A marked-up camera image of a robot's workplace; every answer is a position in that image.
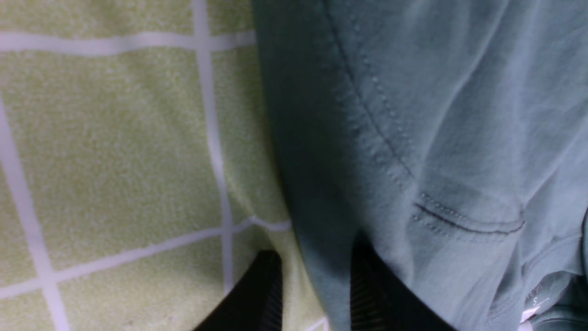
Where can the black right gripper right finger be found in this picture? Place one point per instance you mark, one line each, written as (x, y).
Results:
(379, 301)

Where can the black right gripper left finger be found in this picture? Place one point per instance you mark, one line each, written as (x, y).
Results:
(255, 303)

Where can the green long sleeve shirt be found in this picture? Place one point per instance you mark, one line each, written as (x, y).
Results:
(450, 136)

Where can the green checkered tablecloth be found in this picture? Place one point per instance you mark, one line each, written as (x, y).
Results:
(137, 179)

